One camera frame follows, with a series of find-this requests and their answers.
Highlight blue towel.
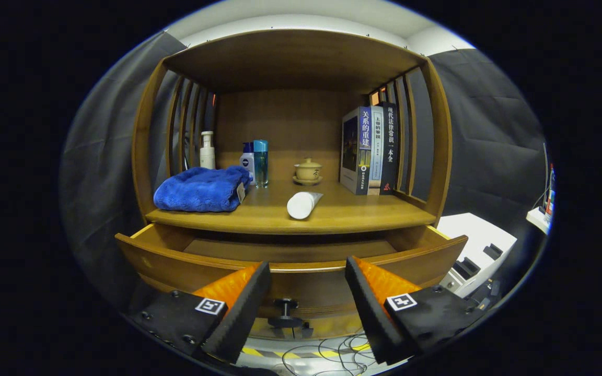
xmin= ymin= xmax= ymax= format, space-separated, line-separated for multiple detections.
xmin=153 ymin=166 xmax=253 ymax=213

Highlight white pump bottle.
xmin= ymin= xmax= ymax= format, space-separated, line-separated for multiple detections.
xmin=200 ymin=131 xmax=216 ymax=170

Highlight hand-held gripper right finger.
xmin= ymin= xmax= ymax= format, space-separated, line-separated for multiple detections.
xmin=345 ymin=255 xmax=485 ymax=366

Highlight black drawer knob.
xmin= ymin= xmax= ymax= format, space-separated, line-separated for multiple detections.
xmin=269 ymin=298 xmax=307 ymax=330

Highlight red capped bottle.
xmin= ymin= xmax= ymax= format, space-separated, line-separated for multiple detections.
xmin=543 ymin=163 xmax=555 ymax=215

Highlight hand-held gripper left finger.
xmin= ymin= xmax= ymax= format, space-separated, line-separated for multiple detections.
xmin=126 ymin=261 xmax=272 ymax=367

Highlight black floor cables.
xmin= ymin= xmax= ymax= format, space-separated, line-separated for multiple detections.
xmin=275 ymin=334 xmax=380 ymax=376

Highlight white squeeze tube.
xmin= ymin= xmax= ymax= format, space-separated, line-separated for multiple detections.
xmin=286 ymin=191 xmax=324 ymax=220

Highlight beige lidded teacup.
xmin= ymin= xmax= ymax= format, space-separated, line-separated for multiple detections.
xmin=294 ymin=158 xmax=322 ymax=181

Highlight wooden cabinet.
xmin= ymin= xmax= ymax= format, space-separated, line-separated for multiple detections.
xmin=132 ymin=29 xmax=453 ymax=340

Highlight blue spine book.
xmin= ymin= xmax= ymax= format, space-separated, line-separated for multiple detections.
xmin=340 ymin=107 xmax=373 ymax=195

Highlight white side shelf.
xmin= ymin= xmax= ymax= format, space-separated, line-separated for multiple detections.
xmin=526 ymin=206 xmax=551 ymax=236

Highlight wooden countertop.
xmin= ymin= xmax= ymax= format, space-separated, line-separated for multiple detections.
xmin=145 ymin=180 xmax=437 ymax=235

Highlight white bottle with blue cap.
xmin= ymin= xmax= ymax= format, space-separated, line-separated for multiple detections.
xmin=239 ymin=142 xmax=256 ymax=184

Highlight wooden drawer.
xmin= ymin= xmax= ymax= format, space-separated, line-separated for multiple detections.
xmin=115 ymin=224 xmax=469 ymax=340

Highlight black spine book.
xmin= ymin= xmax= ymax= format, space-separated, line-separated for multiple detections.
xmin=379 ymin=102 xmax=400 ymax=195

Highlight clear blue bottle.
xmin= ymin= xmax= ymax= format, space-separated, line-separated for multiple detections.
xmin=253 ymin=139 xmax=270 ymax=189

